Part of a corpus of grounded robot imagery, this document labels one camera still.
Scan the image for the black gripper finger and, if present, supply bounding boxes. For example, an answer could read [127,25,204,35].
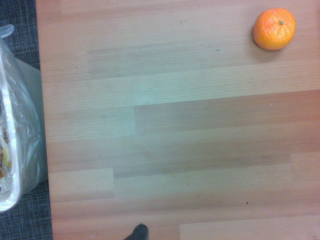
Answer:
[124,223,150,240]

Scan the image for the orange tangerine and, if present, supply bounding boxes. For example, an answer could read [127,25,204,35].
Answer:
[252,7,297,51]

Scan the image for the white plastic trash bin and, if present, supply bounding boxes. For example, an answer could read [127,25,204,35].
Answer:
[0,24,49,213]

